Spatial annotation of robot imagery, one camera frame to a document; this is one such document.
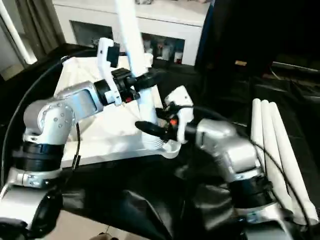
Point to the long black bar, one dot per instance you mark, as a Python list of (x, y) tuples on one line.
[(295, 66)]

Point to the small pale label tag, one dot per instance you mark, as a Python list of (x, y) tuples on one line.
[(240, 62)]

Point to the black backdrop cloth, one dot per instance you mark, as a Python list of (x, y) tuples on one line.
[(250, 25)]

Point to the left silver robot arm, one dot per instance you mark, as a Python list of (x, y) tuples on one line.
[(55, 117)]

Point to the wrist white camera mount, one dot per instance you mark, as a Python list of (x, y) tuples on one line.
[(105, 50), (180, 100)]

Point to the small dark patterned object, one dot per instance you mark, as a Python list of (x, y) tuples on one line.
[(143, 2)]

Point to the black shiny mat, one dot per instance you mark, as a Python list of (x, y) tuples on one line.
[(137, 195)]

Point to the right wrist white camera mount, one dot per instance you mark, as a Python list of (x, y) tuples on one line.
[(180, 100)]

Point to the white plastic table top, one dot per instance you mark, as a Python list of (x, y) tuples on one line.
[(82, 130)]

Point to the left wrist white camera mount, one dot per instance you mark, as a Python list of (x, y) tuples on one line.
[(105, 50)]

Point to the white glass-door cabinet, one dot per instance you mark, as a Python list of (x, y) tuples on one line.
[(170, 17)]

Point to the white plastic table leg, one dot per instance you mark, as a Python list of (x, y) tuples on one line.
[(287, 150), (271, 140), (257, 125), (130, 30)]

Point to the grey curtain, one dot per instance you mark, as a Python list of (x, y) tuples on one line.
[(37, 25)]

